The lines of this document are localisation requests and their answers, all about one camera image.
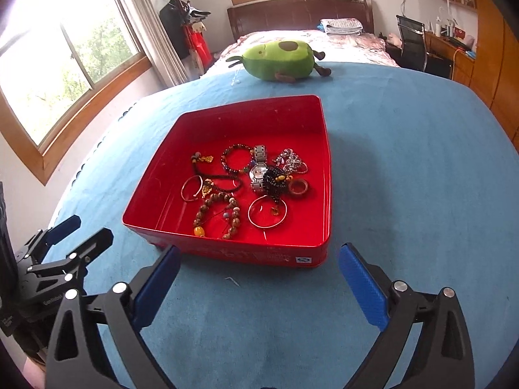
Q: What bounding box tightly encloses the colourful bead black cord necklace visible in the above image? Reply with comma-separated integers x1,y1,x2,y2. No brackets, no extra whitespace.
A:
190,151,245,199

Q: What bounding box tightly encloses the brown wooden bead bracelet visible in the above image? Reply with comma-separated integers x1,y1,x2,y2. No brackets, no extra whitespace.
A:
192,191,242,241

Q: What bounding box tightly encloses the silver wrist watch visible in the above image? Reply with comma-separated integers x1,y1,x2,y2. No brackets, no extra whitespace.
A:
249,145,268,192

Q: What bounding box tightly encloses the thin silver bangle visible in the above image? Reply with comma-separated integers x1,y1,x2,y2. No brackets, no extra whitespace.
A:
247,195,288,230

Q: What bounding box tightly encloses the silver chain bracelet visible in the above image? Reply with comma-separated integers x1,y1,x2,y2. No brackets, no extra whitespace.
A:
272,147,309,175

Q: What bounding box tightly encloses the small silver bangle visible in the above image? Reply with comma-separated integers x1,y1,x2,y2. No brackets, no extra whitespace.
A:
180,175,203,203

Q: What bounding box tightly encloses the red plastic tray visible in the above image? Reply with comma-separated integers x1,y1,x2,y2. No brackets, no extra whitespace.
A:
122,95,332,268

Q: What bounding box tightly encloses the beige curtain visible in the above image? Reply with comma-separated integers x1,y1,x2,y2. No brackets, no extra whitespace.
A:
121,0,188,87

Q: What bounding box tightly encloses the coat rack with clothes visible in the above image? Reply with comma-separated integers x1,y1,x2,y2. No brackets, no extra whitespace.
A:
158,0,215,76

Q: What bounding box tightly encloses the green avocado plush toy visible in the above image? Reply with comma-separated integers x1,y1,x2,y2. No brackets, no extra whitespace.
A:
226,41,332,83

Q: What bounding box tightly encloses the large wooden wardrobe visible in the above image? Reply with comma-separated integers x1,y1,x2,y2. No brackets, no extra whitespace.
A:
470,0,518,147

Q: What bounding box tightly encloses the dark wooden headboard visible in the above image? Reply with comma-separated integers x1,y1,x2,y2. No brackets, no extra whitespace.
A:
227,0,375,40

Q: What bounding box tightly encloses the wooden desk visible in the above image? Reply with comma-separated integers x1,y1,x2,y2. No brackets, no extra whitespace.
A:
425,32,475,87

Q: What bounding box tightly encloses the black office chair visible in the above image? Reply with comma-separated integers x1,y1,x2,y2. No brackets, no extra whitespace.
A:
396,15,452,79

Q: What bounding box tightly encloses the folded patterned cloth stack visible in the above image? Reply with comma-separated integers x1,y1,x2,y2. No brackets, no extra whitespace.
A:
318,18,363,35

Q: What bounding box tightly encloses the red bead bracelet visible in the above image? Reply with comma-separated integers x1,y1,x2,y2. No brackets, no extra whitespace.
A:
220,142,257,176

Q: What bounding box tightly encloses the black bead bracelet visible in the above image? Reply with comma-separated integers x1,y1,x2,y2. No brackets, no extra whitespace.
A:
262,165,293,201

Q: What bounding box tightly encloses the brown wooden ring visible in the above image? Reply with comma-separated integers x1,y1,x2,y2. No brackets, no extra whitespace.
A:
287,177,310,197

